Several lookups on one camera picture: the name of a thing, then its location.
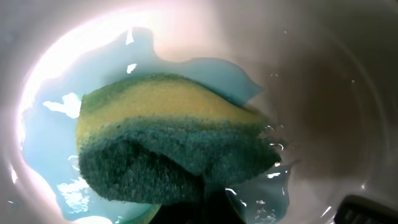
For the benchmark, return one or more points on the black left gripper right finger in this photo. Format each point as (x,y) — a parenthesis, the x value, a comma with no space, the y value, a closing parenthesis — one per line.
(355,209)

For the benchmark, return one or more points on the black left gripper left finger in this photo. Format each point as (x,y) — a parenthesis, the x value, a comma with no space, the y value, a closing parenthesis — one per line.
(218,208)

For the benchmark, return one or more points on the white plate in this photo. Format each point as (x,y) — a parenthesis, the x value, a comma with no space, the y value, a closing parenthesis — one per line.
(324,72)

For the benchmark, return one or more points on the yellow green sponge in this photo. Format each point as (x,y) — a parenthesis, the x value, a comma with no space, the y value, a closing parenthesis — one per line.
(165,139)

